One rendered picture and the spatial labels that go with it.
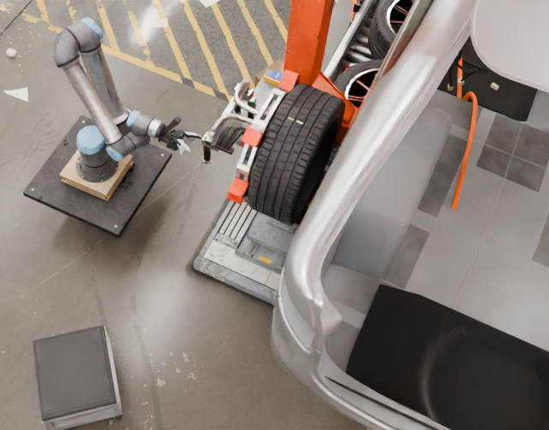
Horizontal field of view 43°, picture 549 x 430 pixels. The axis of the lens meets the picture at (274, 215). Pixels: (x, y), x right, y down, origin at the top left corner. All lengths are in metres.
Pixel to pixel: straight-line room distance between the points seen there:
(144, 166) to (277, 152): 1.15
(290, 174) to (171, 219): 1.27
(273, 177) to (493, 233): 0.99
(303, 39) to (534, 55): 2.31
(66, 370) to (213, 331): 0.83
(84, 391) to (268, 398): 0.95
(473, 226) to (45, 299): 2.30
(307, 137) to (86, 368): 1.51
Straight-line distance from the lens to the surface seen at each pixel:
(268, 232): 3.85
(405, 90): 2.44
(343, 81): 4.16
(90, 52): 3.49
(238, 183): 3.22
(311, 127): 3.07
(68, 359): 3.51
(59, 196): 3.96
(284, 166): 3.06
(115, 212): 3.85
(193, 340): 3.83
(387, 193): 2.83
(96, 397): 3.43
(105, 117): 3.49
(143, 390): 3.77
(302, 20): 3.32
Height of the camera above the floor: 3.61
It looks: 60 degrees down
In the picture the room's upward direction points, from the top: 9 degrees clockwise
